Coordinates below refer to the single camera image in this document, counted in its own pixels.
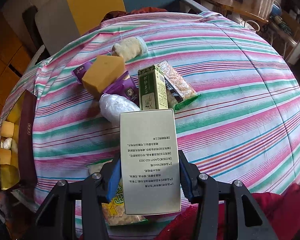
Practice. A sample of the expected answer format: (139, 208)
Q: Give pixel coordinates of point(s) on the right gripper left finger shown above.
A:
(111, 176)

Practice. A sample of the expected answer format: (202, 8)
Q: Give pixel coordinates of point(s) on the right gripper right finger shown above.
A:
(189, 179)

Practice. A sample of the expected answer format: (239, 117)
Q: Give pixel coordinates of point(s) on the green topped popcorn bag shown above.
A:
(114, 212)

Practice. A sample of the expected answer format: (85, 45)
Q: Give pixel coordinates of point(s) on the silver grey box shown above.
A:
(150, 162)

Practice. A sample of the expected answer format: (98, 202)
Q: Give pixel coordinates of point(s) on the white plastic ball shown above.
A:
(112, 105)

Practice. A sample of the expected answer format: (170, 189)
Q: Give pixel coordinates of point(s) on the green cracker packet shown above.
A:
(179, 93)

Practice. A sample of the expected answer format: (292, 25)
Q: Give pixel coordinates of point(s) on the green tea box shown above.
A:
(152, 89)

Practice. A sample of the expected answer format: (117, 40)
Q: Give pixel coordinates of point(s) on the purple snack packet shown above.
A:
(124, 86)
(80, 71)

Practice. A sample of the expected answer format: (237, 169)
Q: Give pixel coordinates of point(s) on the yellow sponge block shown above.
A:
(7, 129)
(102, 73)
(5, 156)

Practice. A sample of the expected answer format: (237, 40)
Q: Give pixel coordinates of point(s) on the white fuzzy sock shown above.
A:
(129, 48)

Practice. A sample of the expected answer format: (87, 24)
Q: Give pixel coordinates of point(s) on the striped pink green bedsheet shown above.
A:
(245, 124)

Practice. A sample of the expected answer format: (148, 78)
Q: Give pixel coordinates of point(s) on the dark red tin lid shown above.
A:
(27, 169)

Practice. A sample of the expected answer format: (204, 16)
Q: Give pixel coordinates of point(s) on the gold metal tin tray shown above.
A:
(9, 174)

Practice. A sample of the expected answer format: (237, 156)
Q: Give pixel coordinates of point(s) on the orange wooden wardrobe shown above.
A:
(14, 59)

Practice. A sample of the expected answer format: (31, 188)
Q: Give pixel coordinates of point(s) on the dark red cloth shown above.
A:
(116, 14)

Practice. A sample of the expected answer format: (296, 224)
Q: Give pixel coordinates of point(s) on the wooden side desk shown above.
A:
(226, 6)

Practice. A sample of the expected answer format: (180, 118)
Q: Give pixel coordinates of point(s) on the grey yellow blue headboard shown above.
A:
(60, 22)

